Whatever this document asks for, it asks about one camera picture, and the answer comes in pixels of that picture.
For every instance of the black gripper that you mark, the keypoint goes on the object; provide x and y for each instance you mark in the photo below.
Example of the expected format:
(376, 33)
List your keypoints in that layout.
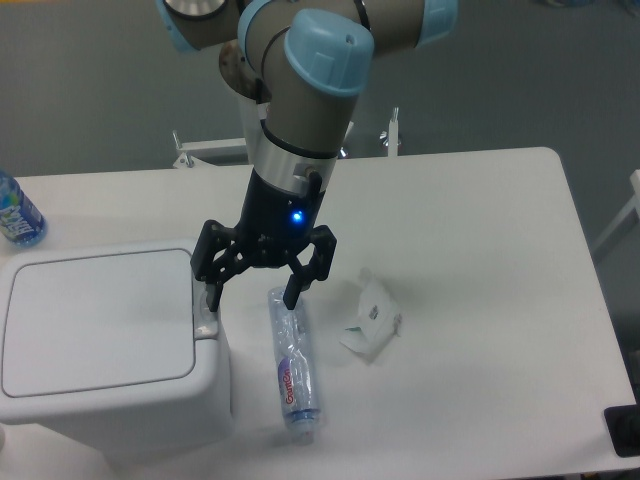
(274, 228)

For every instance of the white plastic trash can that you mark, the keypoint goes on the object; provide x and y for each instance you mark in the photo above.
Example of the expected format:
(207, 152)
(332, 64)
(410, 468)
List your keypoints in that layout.
(114, 346)

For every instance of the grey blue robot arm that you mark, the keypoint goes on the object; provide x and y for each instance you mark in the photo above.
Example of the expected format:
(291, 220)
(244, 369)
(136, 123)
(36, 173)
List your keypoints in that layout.
(311, 60)

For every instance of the clear empty plastic bottle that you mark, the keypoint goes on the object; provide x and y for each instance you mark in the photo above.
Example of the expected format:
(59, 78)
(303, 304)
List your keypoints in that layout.
(296, 374)

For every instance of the crumpled white paper wrapper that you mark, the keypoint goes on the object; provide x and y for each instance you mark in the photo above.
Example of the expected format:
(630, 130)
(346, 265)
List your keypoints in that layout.
(379, 319)

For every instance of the blue labelled water bottle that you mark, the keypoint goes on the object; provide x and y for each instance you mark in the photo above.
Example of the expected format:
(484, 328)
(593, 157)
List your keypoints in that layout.
(22, 223)

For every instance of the black clamp on table edge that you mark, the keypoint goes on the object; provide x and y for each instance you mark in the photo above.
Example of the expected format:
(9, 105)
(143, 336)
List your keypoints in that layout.
(623, 426)

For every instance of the white frame at right edge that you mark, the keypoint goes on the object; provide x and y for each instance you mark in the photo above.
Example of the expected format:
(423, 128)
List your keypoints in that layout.
(621, 224)

